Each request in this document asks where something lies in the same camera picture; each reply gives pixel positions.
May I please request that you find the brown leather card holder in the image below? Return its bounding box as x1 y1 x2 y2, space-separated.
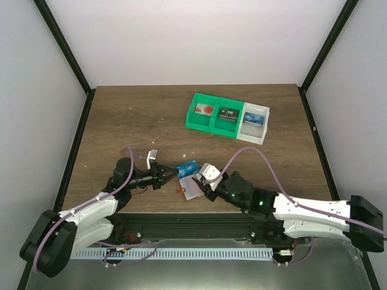
177 175 204 201

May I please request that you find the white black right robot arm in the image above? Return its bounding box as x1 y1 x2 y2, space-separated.
192 172 386 253

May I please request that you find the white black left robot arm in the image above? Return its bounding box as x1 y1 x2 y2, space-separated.
19 158 178 277

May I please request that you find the red white card stack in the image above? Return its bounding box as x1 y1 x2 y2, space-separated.
194 103 214 116

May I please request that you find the black VIP card stack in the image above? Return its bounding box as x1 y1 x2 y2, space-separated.
218 107 239 121

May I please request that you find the blue card stack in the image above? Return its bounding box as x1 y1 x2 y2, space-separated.
243 112 265 127

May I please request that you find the middle green plastic bin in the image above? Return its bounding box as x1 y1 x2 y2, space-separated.
211 97 244 139

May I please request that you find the white plastic bin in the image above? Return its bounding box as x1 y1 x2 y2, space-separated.
236 102 270 145

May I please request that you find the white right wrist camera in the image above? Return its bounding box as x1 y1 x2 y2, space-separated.
196 163 223 187

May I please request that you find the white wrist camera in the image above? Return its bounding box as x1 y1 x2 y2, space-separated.
196 163 223 187
146 149 158 170

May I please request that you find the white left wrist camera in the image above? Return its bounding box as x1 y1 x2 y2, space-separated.
146 149 158 170

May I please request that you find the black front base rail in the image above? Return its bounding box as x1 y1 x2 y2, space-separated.
102 213 294 247

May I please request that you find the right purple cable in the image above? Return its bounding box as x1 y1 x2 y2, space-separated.
213 146 387 268

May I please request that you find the purple cable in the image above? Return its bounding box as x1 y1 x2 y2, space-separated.
213 146 387 268
33 145 158 272

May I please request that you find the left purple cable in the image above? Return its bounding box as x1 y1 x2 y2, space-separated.
33 145 158 272

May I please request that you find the light blue slotted cable duct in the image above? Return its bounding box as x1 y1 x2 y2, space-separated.
71 248 273 261

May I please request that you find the black left back frame post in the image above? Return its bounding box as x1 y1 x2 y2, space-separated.
32 0 93 93

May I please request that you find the black frame post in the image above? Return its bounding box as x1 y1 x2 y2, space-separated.
32 0 93 93
301 0 360 91

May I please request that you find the black right back frame post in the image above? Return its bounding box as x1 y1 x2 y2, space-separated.
301 0 360 91

